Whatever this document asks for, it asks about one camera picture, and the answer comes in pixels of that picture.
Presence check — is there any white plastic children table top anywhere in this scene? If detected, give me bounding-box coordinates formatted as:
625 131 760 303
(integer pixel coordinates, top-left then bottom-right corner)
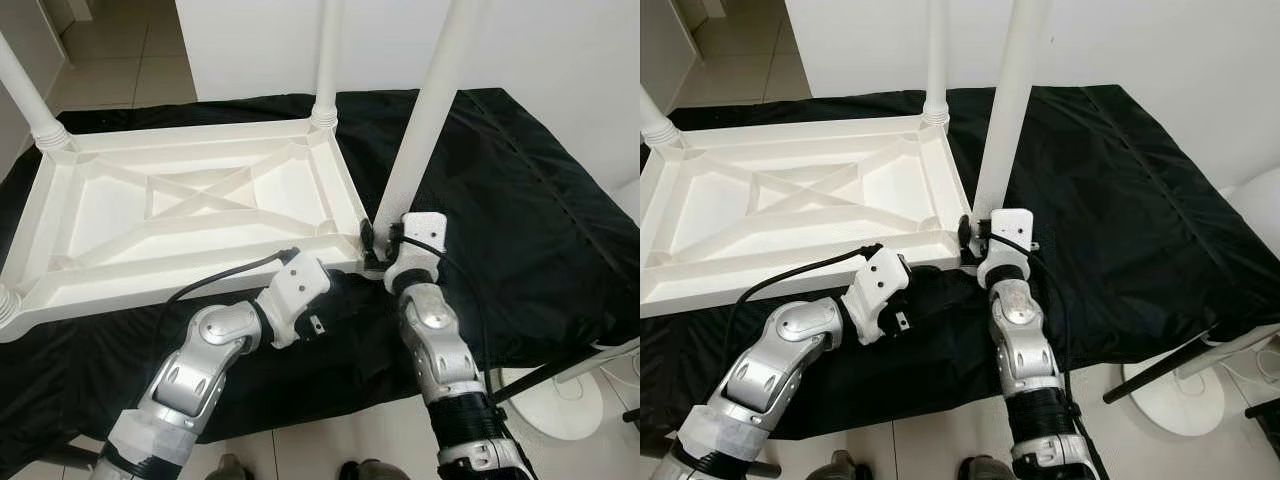
640 110 976 321
0 115 373 344

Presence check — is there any grey robot right leg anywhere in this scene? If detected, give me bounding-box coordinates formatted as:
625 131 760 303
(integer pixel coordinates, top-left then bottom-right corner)
340 458 411 480
960 455 1016 480

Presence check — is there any black cloth table cover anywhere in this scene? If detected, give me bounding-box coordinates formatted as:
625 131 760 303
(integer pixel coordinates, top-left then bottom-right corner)
640 85 1280 441
0 88 641 471

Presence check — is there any white round lamp base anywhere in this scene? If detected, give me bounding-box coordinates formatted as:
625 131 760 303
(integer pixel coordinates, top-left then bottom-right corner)
520 365 606 441
1120 355 1226 438

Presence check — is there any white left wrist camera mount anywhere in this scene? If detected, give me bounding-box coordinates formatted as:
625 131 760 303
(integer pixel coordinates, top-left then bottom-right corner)
843 248 911 343
255 250 333 349

